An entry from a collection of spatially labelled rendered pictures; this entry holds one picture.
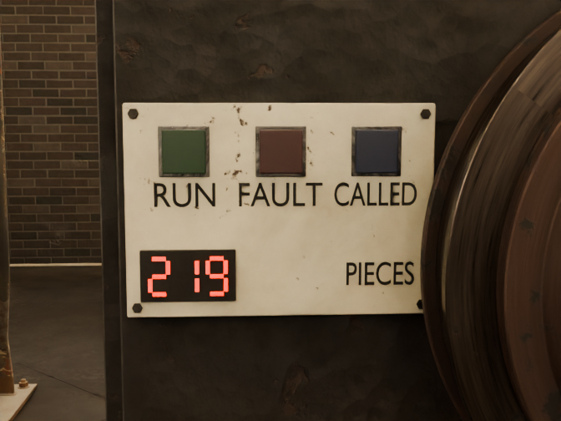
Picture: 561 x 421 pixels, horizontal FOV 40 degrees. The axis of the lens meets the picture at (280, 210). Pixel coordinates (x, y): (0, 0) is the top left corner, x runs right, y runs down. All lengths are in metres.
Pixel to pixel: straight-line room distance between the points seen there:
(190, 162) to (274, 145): 0.07
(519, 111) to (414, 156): 0.14
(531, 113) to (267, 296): 0.27
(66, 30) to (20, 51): 0.42
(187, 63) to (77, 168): 6.11
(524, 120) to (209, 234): 0.27
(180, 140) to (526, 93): 0.27
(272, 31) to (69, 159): 6.13
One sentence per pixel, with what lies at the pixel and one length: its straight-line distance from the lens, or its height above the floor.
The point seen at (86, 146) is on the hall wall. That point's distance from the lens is 6.73.
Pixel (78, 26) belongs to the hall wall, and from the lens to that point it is 6.78.
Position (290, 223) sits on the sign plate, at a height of 1.14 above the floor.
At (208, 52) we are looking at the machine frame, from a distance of 0.66.
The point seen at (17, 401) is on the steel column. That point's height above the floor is 0.03.
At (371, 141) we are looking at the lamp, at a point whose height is 1.21.
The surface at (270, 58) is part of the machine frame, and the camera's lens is 0.66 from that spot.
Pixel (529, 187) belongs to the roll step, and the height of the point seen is 1.18.
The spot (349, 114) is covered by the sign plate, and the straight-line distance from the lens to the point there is 0.65.
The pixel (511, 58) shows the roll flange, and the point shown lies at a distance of 0.61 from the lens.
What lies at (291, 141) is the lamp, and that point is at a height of 1.21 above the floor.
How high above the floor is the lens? 1.22
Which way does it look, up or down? 7 degrees down
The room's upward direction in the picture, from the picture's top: straight up
